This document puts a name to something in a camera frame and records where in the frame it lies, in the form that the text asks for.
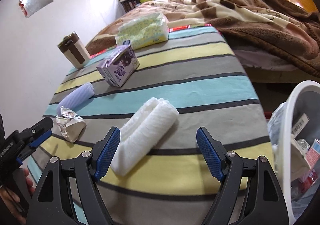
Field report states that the white purple long box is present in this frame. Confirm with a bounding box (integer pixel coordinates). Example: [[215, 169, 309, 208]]
[[291, 113, 310, 139]]

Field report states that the purple milk carton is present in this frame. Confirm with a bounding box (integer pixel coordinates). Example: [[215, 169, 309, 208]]
[[96, 44, 140, 88]]

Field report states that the white towel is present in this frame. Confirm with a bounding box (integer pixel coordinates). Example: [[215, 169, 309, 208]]
[[111, 97, 179, 176]]

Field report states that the brown cream fleece blanket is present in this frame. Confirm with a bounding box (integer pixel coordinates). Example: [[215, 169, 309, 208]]
[[86, 0, 319, 77]]

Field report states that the white trash bin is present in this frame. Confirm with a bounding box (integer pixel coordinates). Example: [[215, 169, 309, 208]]
[[267, 81, 319, 224]]

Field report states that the green tissue pack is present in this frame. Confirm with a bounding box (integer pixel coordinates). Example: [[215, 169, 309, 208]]
[[115, 13, 169, 50]]

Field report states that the foil paper wrapper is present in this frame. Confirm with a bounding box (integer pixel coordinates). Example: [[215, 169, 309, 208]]
[[55, 106, 87, 143]]

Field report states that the striped table cloth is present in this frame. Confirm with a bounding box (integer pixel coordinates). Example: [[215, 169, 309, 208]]
[[27, 26, 273, 224]]

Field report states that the red pink snack packet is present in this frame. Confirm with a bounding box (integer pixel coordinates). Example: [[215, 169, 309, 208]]
[[299, 139, 319, 193]]

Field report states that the brown white cup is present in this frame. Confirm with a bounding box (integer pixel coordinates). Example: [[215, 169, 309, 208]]
[[57, 32, 91, 69]]

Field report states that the person's left hand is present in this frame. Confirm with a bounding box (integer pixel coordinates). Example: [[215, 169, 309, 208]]
[[1, 168, 35, 224]]

